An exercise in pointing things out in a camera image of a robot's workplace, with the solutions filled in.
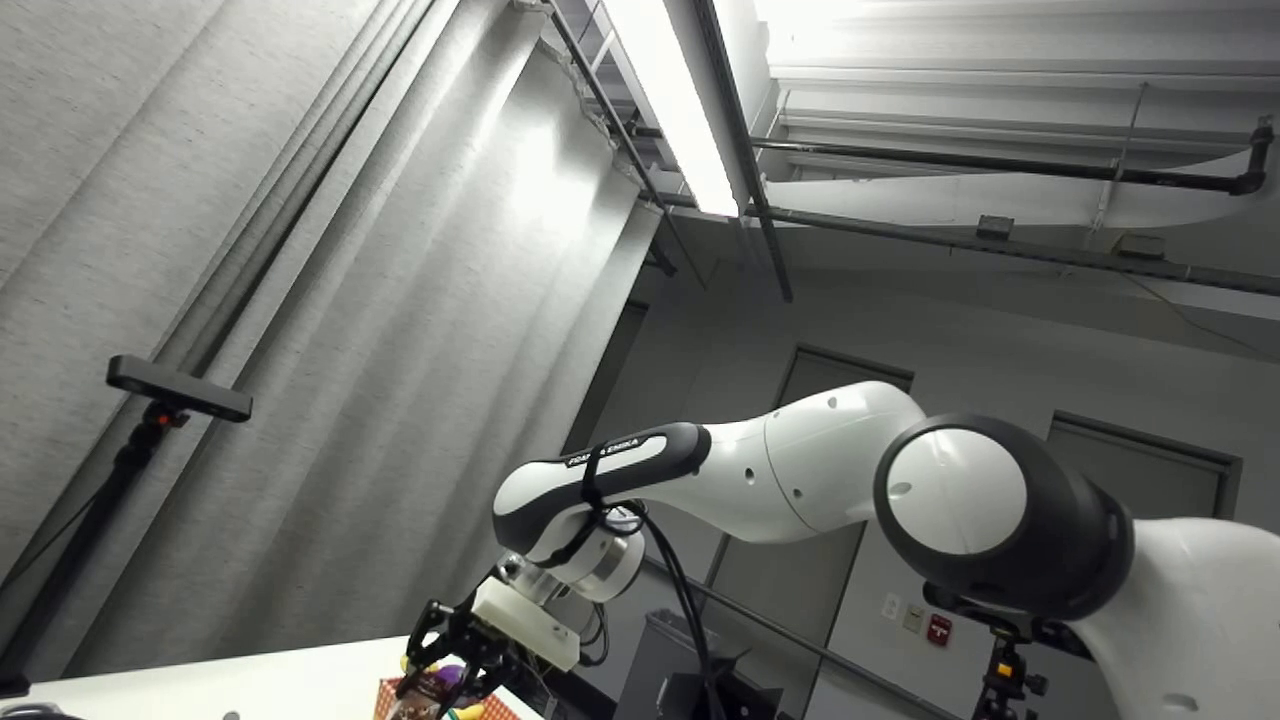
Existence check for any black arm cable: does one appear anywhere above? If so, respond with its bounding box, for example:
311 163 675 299
554 446 716 686

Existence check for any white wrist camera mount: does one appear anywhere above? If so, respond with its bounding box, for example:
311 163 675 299
471 575 578 672

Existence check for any long ceiling light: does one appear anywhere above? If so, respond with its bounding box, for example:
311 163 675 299
605 0 739 215

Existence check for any black camera on right stand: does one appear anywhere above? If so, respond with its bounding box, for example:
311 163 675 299
922 580 1093 660

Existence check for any purple toy ball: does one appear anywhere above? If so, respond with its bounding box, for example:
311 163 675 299
429 656 471 697

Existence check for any black camera on left stand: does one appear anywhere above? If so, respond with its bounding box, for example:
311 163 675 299
109 355 252 423

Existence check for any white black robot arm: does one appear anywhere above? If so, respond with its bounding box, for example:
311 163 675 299
399 381 1280 720

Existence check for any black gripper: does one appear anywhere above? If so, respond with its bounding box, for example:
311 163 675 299
399 599 515 697

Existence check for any black camera on stand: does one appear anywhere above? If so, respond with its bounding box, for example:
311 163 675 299
922 580 1093 660
109 355 252 423

